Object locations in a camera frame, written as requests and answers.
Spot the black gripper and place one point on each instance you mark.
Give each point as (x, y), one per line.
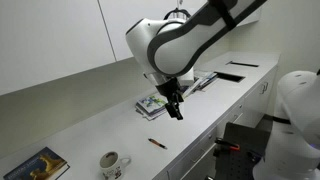
(170, 90)

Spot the orange and black pen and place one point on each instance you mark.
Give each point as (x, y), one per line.
(157, 143)

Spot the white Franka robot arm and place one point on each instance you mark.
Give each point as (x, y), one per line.
(186, 50)

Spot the colourful magazine stack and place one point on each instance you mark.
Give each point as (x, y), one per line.
(151, 105)

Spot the round silver drawer lock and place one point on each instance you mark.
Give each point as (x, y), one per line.
(210, 136)

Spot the fanned magazine pile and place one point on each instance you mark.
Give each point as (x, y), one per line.
(208, 80)

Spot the black clamp with orange grip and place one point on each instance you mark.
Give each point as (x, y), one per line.
(230, 145)

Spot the black perforated robot table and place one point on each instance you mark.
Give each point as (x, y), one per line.
(243, 136)

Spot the white base cabinet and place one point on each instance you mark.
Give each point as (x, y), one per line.
(253, 100)

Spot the white mug with cartoon print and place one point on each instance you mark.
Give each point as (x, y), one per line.
(111, 166)

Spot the blue and gold hardcover book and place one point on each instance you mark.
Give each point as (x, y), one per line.
(38, 166)

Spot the white wall cabinets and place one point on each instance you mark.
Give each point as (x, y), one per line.
(50, 36)

